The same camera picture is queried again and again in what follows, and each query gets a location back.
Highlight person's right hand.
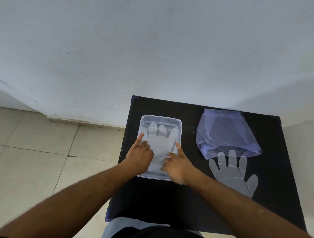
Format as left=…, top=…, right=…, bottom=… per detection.
left=161, top=142, right=200, bottom=185

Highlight person's left hand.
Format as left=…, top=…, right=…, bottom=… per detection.
left=123, top=133, right=154, bottom=176

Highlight clear disposable plastic glove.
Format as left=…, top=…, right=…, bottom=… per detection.
left=141, top=122, right=178, bottom=173
left=209, top=150, right=259, bottom=198

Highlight person's right forearm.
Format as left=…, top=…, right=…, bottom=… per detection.
left=184, top=172, right=312, bottom=238

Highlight person's left forearm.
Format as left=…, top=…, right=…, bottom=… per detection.
left=0, top=161, right=136, bottom=238

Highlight clear plastic tray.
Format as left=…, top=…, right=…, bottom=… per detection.
left=136, top=115, right=183, bottom=181

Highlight translucent blue plastic bag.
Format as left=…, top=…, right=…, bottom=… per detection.
left=195, top=108, right=262, bottom=159

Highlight black shirt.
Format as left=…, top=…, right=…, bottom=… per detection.
left=111, top=225, right=204, bottom=238

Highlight light blue trousers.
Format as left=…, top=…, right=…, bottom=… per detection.
left=101, top=217, right=204, bottom=238

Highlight black table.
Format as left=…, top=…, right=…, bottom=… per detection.
left=105, top=95, right=308, bottom=236

